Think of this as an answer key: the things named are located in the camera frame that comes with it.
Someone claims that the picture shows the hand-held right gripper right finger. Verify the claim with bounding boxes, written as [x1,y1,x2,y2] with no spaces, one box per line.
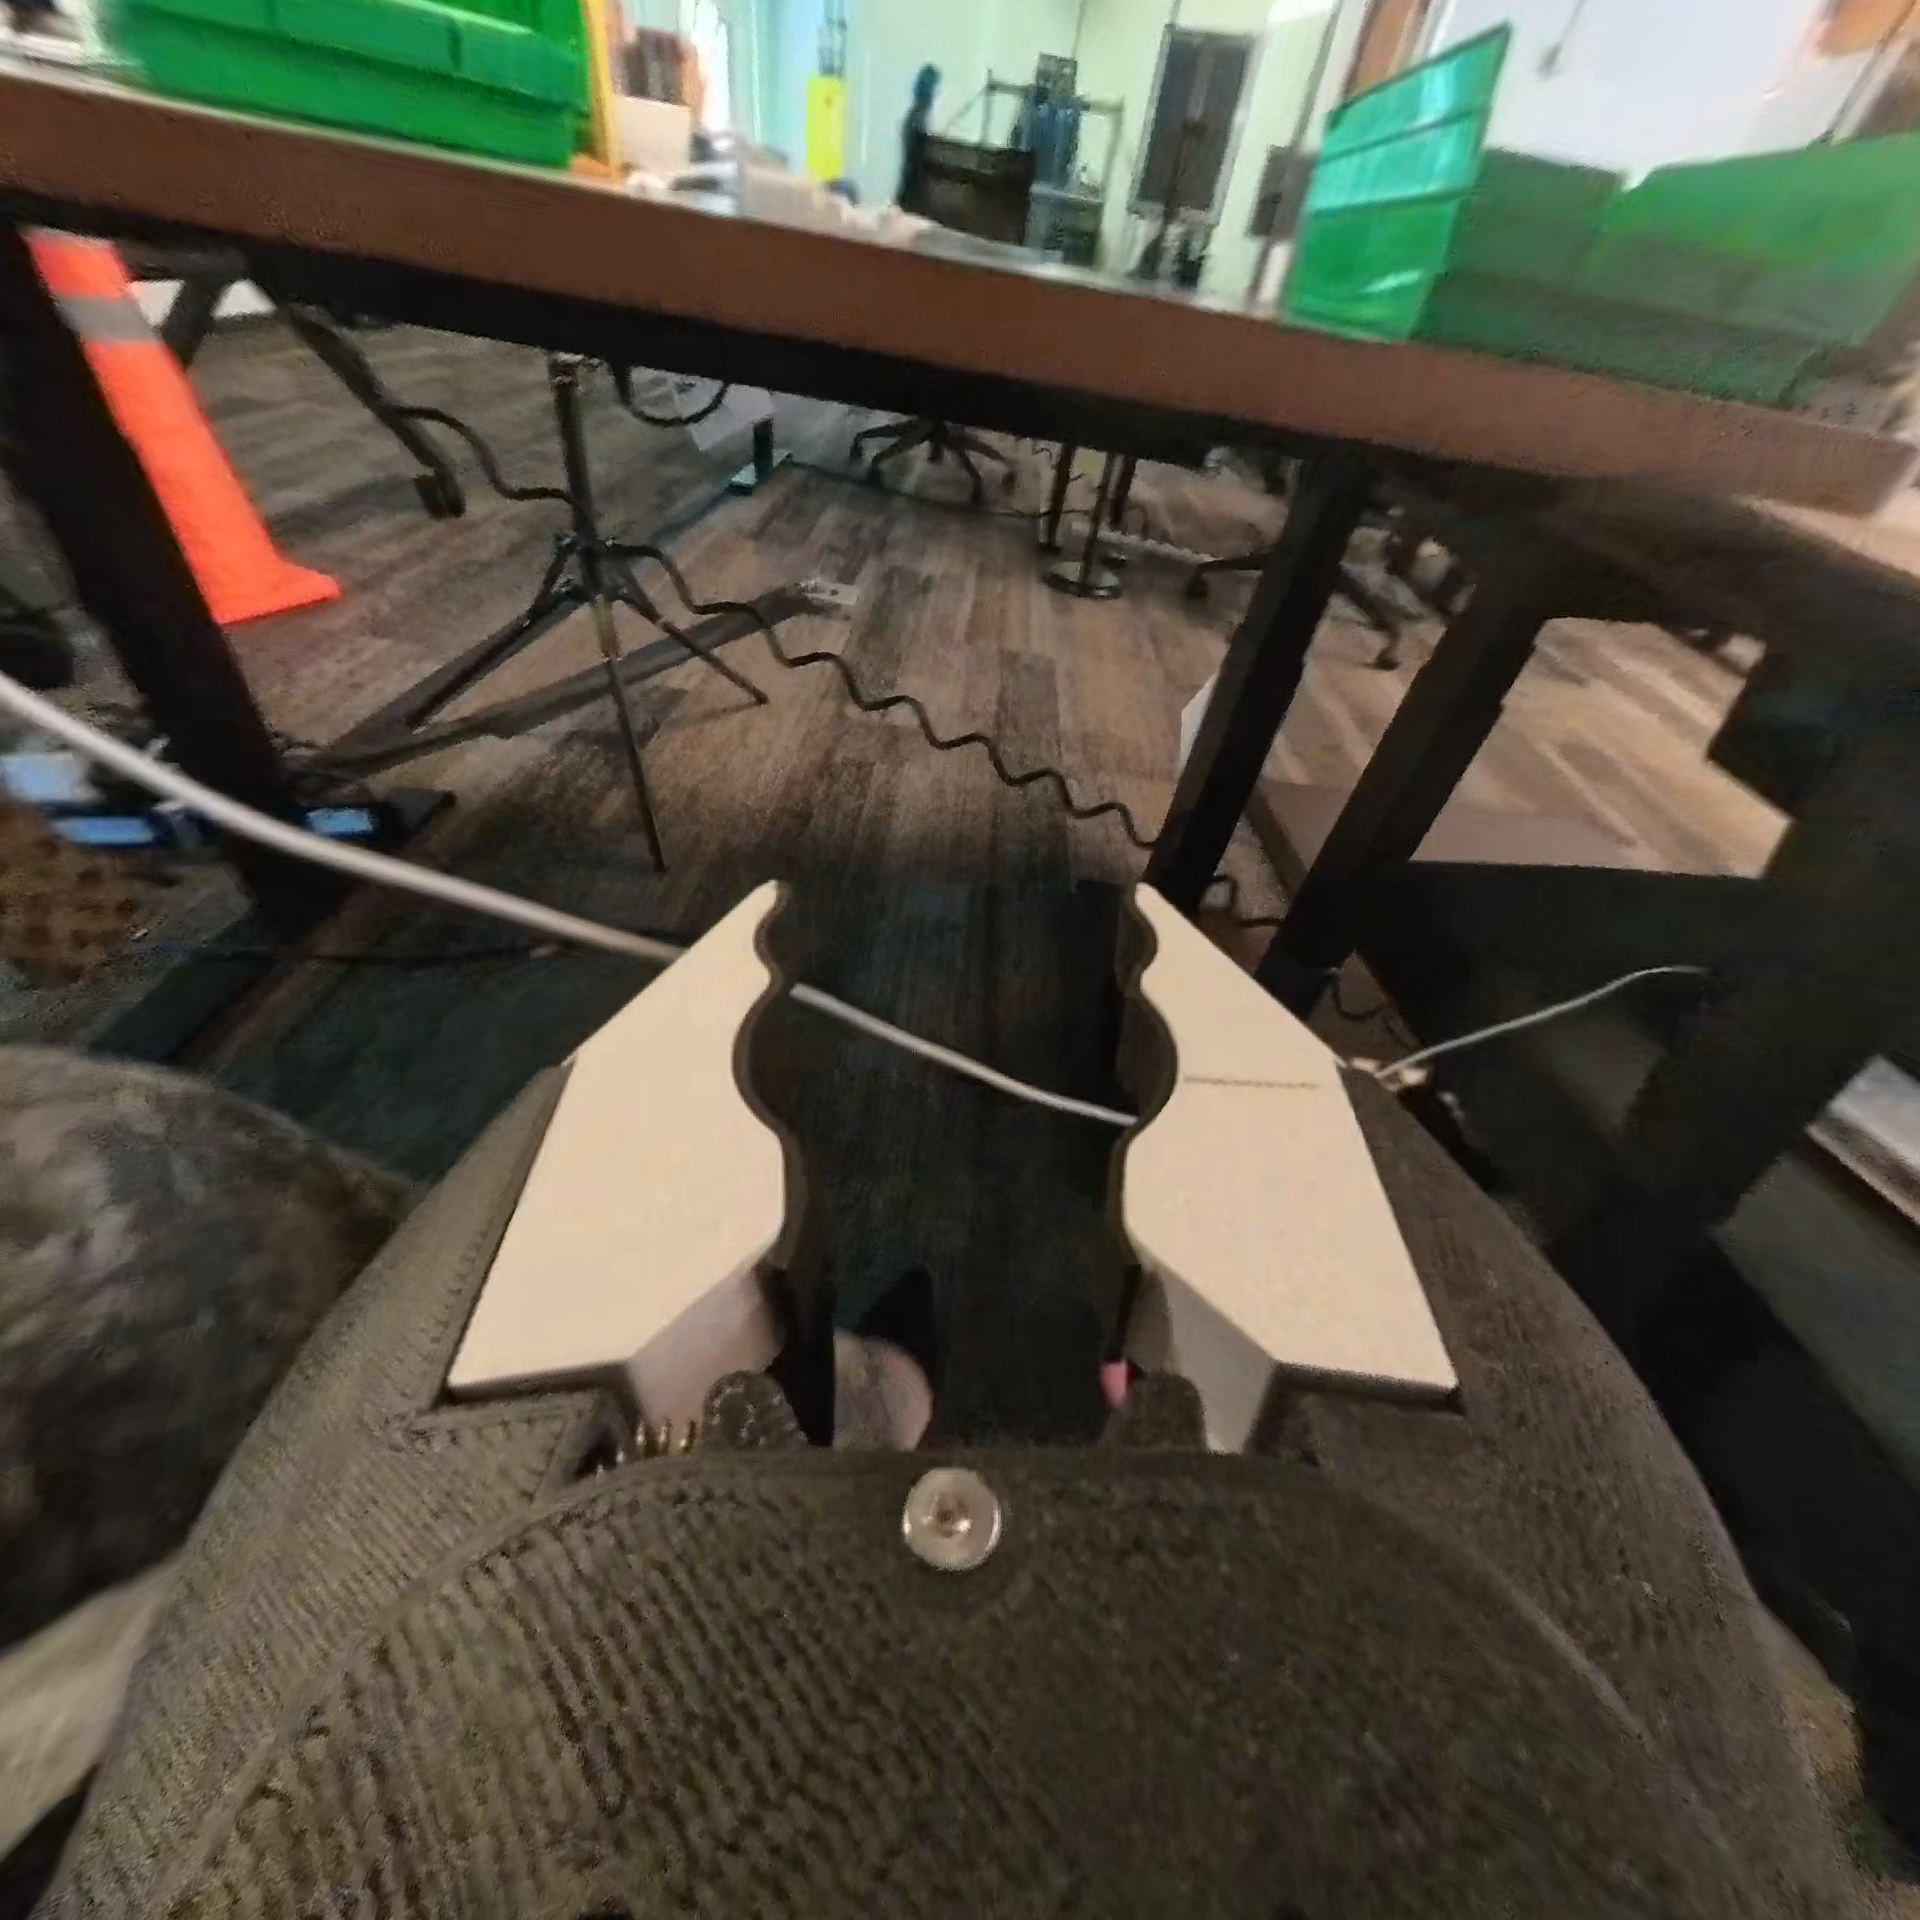
[1112,881,1462,1456]

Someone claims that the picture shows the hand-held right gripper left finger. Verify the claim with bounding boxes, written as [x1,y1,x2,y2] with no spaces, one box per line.
[443,879,812,1411]

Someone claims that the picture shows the camouflage trouser leg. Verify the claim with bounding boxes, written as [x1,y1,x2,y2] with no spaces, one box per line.
[0,1041,424,1670]

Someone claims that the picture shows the black light stand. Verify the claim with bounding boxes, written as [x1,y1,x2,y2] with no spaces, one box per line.
[319,352,776,875]

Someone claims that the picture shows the office chair base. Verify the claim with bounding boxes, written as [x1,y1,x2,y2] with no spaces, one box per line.
[847,416,1023,506]

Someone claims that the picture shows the orange traffic cone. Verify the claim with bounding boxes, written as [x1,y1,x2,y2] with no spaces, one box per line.
[27,227,344,630]

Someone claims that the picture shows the table with black legs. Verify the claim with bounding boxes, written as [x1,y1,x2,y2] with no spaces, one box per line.
[0,66,1920,1023]

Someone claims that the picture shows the stacked green plastic bins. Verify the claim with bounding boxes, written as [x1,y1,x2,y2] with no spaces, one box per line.
[1286,23,1920,409]

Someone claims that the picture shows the white cable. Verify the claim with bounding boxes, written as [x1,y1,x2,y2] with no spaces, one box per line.
[0,671,1712,1127]

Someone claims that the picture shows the coiled black cable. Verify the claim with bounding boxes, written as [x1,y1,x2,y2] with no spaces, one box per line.
[358,386,1247,920]

